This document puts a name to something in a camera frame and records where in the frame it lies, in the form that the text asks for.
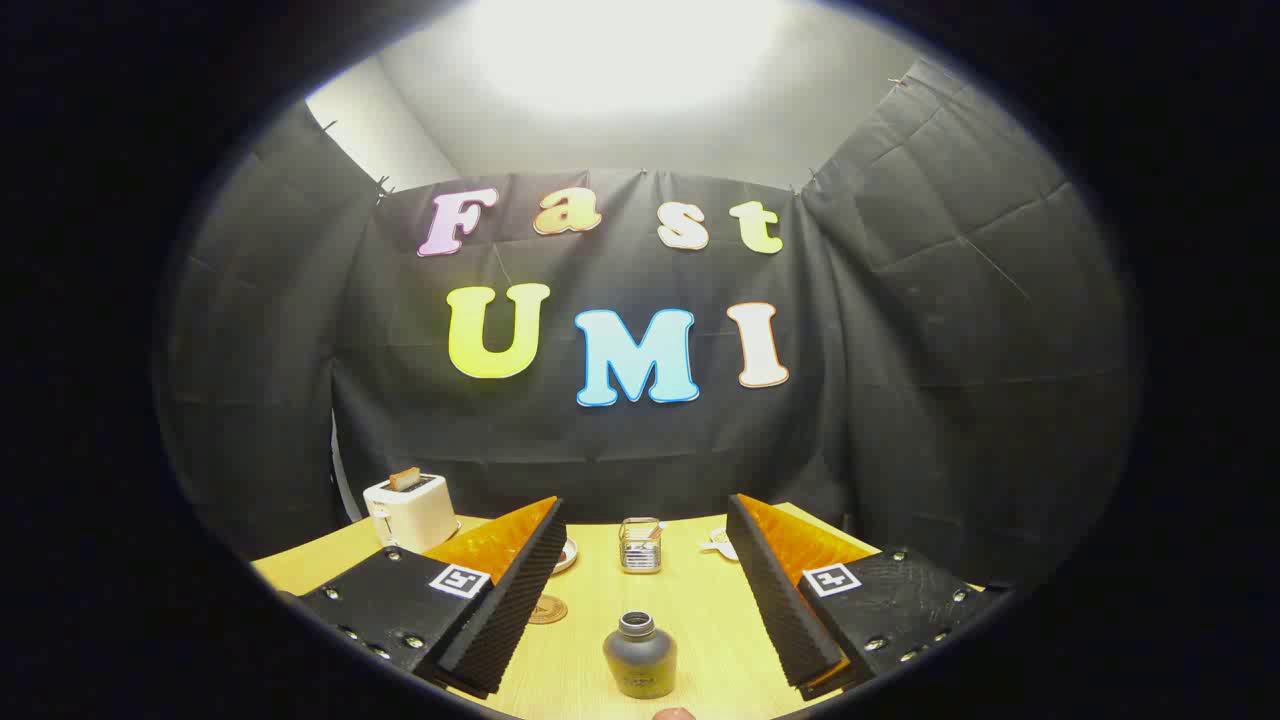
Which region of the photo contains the white toaster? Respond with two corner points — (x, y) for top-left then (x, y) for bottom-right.
(362, 473), (462, 554)

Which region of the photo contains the silver bottle with green label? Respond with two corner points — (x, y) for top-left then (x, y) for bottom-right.
(603, 611), (678, 700)

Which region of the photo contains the metal wire holder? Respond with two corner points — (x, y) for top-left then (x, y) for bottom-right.
(619, 517), (663, 575)

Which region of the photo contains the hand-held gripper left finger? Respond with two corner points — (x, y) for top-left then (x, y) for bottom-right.
(298, 496), (568, 700)

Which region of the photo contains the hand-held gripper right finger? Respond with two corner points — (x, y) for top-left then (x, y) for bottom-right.
(726, 493), (1009, 701)

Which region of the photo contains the wooden table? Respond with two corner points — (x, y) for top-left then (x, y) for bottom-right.
(250, 502), (986, 720)

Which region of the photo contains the black backdrop cloth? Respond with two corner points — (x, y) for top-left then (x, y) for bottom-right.
(155, 60), (1141, 591)

